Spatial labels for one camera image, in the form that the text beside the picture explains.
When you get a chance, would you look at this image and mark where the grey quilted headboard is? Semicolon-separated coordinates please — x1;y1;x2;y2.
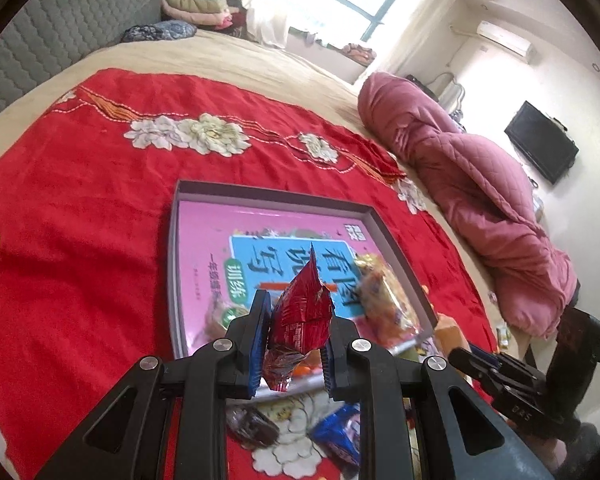
0;0;181;133

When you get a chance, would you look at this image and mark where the red wafer bar packet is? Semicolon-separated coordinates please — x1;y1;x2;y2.
262;259;337;393

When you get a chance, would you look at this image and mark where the beige bed sheet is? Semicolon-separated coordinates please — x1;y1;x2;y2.
0;27;531;361

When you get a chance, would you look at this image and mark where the round cake packet green label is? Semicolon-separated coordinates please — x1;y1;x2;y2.
195;302;253;348

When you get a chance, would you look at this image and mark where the white curtain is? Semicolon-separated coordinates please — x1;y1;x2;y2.
237;0;353;53
377;0;463;81

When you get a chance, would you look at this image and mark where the black television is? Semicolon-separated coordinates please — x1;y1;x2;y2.
504;101;580;186

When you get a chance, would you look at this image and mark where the clear rice cracker packet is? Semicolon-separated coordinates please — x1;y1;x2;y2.
355;254;433;361

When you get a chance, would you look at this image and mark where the orange peanut packet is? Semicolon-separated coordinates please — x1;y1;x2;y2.
280;355;326;396

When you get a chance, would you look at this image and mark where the blue snack packet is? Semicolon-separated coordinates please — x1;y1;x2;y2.
311;402;362;478

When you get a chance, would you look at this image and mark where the shallow grey cardboard box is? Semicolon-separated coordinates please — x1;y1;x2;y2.
167;179;440;361

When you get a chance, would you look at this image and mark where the pink book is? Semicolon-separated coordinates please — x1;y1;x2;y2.
172;200;381;356

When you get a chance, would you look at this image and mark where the blue patterned cloth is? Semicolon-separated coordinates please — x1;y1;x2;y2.
121;21;198;43

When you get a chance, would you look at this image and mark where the dark candy packet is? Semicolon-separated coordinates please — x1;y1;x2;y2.
228;405;281;448

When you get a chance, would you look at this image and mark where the pink quilt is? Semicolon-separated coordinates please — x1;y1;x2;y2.
357;71;581;340

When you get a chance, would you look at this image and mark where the red floral blanket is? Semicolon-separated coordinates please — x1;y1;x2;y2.
0;69;498;480

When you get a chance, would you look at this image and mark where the white air conditioner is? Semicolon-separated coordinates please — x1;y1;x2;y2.
476;20;537;63

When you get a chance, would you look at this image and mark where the white chair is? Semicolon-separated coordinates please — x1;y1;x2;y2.
432;72;468;111

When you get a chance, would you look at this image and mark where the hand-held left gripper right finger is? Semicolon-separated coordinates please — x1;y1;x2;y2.
320;317;556;480

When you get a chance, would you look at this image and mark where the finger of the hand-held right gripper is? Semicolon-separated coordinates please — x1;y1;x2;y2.
449;347;511;403
467;342;518;371

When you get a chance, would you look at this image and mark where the pink cloth pile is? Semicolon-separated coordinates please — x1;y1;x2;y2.
342;42;379;67

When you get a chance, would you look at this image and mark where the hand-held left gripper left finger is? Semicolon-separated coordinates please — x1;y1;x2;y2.
32;290;273;480

